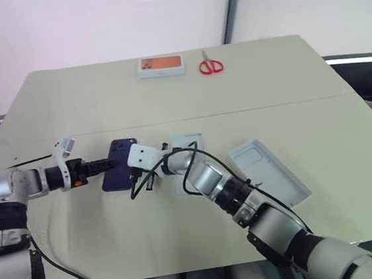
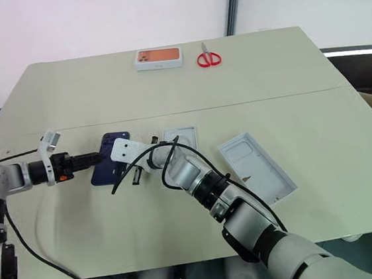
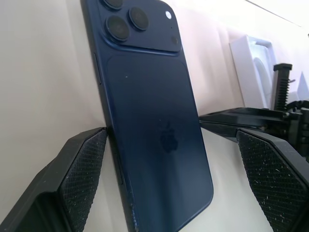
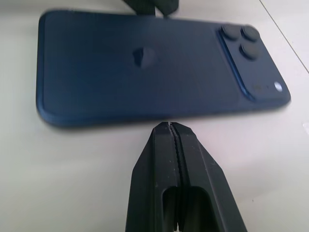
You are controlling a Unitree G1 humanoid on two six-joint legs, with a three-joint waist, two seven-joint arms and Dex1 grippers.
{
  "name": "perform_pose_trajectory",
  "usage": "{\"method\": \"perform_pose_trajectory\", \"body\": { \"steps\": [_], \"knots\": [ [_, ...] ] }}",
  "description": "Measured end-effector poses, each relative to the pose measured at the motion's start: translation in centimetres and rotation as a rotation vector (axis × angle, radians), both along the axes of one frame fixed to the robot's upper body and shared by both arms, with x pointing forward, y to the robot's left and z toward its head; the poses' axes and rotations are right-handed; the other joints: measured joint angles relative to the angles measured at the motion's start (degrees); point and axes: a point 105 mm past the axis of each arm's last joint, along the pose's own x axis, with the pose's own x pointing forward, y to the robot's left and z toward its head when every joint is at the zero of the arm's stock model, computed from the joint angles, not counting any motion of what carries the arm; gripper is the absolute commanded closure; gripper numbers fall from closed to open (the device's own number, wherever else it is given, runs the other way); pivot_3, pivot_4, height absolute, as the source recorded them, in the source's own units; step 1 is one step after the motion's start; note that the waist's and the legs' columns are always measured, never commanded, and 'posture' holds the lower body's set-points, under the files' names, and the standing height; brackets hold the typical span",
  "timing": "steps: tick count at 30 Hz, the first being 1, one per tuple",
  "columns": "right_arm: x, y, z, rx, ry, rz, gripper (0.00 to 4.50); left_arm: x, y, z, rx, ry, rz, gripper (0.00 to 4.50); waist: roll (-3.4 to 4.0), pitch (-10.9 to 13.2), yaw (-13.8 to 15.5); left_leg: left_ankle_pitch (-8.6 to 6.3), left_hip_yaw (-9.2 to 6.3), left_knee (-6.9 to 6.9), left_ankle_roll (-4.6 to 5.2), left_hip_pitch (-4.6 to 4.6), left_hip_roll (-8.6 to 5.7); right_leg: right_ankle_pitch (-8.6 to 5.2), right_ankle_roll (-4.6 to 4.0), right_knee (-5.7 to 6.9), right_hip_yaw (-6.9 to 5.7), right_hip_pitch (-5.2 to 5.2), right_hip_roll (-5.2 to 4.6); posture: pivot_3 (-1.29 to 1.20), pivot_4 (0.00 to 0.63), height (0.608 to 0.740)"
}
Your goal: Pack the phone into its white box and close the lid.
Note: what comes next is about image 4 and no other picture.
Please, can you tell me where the dark blue smartphone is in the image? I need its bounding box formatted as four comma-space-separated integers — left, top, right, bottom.
36, 9, 292, 127

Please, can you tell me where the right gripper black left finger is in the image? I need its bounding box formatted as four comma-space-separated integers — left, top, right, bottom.
125, 121, 183, 232

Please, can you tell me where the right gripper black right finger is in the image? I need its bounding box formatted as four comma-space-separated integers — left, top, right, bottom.
169, 121, 249, 232

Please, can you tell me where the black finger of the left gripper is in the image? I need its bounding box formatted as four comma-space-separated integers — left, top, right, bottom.
120, 0, 156, 15
156, 0, 181, 18

